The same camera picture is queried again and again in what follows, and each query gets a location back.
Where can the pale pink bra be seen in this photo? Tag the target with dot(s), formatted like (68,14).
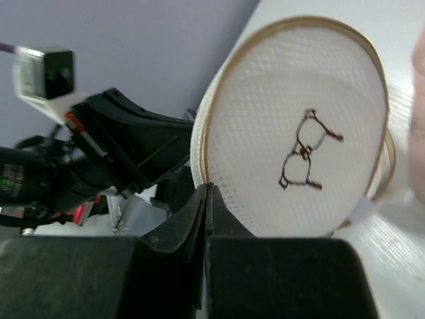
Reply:
(416,139)

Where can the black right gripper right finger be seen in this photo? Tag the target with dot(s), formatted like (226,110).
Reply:
(270,277)

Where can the white mesh laundry bag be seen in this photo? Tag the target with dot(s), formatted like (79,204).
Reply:
(293,129)

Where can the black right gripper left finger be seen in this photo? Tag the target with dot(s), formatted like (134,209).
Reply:
(158,275)

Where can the aluminium rail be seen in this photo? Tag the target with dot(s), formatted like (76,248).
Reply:
(105,216)

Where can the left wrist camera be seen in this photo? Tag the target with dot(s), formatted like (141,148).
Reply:
(44,78)

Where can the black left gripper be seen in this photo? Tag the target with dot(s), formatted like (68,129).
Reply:
(49,178)

